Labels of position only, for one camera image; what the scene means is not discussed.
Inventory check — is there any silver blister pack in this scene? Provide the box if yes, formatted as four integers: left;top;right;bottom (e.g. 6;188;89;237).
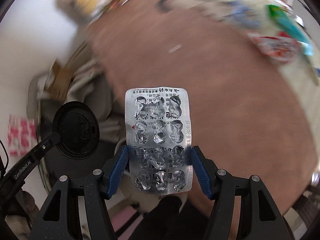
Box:
125;87;193;196

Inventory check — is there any black plastic cup lid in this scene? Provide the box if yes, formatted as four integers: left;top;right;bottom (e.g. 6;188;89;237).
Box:
52;101;100;160

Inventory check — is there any grey trash bag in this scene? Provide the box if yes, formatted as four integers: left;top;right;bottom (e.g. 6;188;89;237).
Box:
36;60;126;156

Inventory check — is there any pink white patterned item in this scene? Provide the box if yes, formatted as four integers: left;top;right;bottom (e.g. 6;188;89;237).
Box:
8;115;37;157

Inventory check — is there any brown cardboard piece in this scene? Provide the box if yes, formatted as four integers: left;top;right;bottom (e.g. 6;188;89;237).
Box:
44;60;77;102

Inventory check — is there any red white snack wrapper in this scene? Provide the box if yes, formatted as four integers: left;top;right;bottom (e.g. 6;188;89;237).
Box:
247;31;301;63

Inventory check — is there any green cyan snack bag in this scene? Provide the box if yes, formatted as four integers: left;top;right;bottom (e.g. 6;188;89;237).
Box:
266;4;313;56

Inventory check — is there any light blue crumpled wrapper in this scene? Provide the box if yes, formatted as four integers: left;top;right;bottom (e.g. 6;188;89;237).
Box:
227;0;260;29

